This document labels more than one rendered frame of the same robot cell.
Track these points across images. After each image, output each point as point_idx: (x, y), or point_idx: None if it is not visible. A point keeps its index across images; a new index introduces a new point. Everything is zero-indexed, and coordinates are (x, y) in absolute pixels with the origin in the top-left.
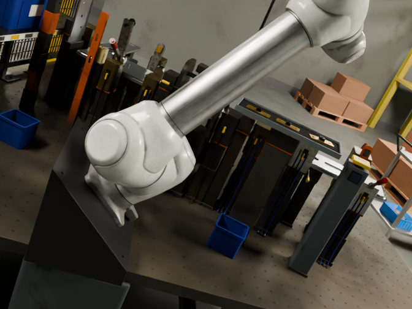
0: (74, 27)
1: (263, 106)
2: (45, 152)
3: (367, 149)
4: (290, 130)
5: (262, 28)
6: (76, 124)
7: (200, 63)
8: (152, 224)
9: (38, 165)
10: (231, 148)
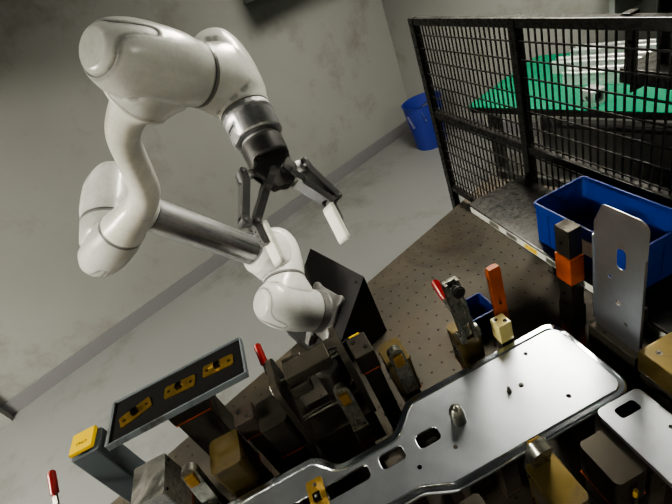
0: (603, 309)
1: (215, 387)
2: (450, 344)
3: None
4: (174, 370)
5: (180, 207)
6: (354, 273)
7: (325, 350)
8: (318, 391)
9: (428, 331)
10: None
